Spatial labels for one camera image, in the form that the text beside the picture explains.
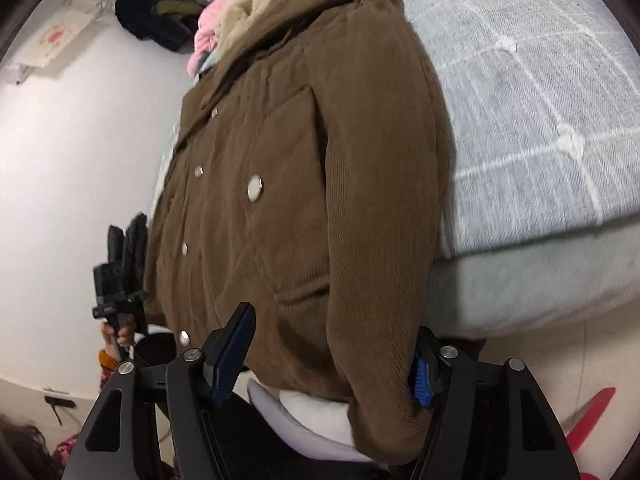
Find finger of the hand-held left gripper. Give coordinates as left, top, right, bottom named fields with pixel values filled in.
left=122, top=212, right=151, bottom=296
left=107, top=225, right=126, bottom=267

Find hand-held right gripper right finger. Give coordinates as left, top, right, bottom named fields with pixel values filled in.
left=407, top=325, right=583, bottom=480

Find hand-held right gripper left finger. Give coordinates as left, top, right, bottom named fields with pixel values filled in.
left=62, top=302, right=257, bottom=480

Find brown coat with fur collar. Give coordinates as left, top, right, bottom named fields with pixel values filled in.
left=142, top=0, right=453, bottom=466

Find dark hanging clothes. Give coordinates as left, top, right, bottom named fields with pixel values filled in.
left=115, top=0, right=207, bottom=53

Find person's left hand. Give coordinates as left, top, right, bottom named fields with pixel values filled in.
left=101, top=316, right=139, bottom=361

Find dark round object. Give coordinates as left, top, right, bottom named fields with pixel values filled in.
left=134, top=332, right=179, bottom=368

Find white padded cloth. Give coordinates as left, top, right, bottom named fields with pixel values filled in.
left=247, top=377, right=382, bottom=464

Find small black device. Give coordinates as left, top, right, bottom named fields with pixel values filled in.
left=44, top=395, right=77, bottom=427

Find light grey bed sheet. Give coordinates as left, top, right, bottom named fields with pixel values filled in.
left=427, top=217, right=640, bottom=339

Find person's patterned clothing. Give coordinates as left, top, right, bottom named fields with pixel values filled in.
left=50, top=432, right=83, bottom=466

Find red plastic object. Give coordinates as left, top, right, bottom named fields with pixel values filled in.
left=562, top=386, right=618, bottom=480

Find bright pink fleece blanket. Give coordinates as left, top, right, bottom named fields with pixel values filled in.
left=187, top=4, right=236, bottom=77

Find grey checked bedspread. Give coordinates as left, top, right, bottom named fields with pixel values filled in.
left=385, top=0, right=640, bottom=261

